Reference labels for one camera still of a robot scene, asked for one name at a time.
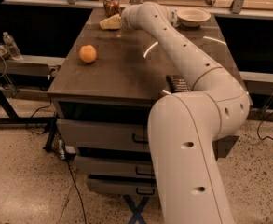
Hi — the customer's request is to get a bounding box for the black floor cable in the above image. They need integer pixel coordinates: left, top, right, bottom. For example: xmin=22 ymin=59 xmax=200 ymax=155
xmin=57 ymin=159 xmax=88 ymax=224
xmin=256 ymin=91 xmax=273 ymax=147

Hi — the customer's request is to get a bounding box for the orange patterned drink can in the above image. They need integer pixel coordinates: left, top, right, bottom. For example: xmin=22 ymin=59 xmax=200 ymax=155
xmin=103 ymin=0 xmax=120 ymax=18

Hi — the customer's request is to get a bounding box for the grey drawer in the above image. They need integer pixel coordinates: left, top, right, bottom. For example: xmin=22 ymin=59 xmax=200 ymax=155
xmin=57 ymin=119 xmax=151 ymax=161
xmin=75 ymin=156 xmax=155 ymax=179
xmin=87 ymin=179 xmax=158 ymax=197

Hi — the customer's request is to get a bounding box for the blue tape cross mark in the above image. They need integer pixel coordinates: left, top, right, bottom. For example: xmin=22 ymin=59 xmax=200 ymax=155
xmin=123 ymin=195 xmax=149 ymax=224

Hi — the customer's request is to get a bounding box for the black floor cable right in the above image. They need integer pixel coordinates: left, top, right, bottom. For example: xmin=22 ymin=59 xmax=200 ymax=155
xmin=256 ymin=91 xmax=273 ymax=147

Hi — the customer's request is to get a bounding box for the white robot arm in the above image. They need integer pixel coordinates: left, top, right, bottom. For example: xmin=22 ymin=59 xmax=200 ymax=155
xmin=100 ymin=2 xmax=250 ymax=224

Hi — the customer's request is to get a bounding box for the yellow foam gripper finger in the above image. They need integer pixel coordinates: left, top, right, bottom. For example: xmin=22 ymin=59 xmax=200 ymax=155
xmin=100 ymin=14 xmax=121 ymax=30

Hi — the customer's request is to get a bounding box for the top grey drawer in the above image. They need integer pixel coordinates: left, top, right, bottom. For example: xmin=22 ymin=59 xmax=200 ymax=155
xmin=57 ymin=119 xmax=151 ymax=161

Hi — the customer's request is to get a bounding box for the orange fruit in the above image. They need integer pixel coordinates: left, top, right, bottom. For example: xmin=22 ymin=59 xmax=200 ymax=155
xmin=79 ymin=45 xmax=97 ymax=63

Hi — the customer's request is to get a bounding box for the clear plastic water bottle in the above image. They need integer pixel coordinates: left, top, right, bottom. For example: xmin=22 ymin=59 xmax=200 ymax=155
xmin=3 ymin=32 xmax=22 ymax=60

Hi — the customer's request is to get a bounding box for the black floor cable left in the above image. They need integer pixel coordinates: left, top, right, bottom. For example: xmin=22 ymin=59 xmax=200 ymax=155
xmin=57 ymin=159 xmax=88 ymax=224

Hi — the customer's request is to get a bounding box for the grey drawer cabinet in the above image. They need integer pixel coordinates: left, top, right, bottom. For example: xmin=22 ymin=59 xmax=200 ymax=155
xmin=48 ymin=9 xmax=246 ymax=186

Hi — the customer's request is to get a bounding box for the bottom grey drawer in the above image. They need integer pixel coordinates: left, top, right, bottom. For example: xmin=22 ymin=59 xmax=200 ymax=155
xmin=87 ymin=179 xmax=158 ymax=197

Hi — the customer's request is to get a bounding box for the black metal table frame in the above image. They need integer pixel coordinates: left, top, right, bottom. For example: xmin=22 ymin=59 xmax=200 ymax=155
xmin=0 ymin=91 xmax=57 ymax=152

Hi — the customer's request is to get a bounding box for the middle grey drawer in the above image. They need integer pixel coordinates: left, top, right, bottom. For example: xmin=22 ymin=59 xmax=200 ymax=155
xmin=75 ymin=156 xmax=155 ymax=179

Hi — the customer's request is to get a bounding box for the white bowl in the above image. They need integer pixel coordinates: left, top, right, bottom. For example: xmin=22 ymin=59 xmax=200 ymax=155
xmin=177 ymin=7 xmax=211 ymax=28

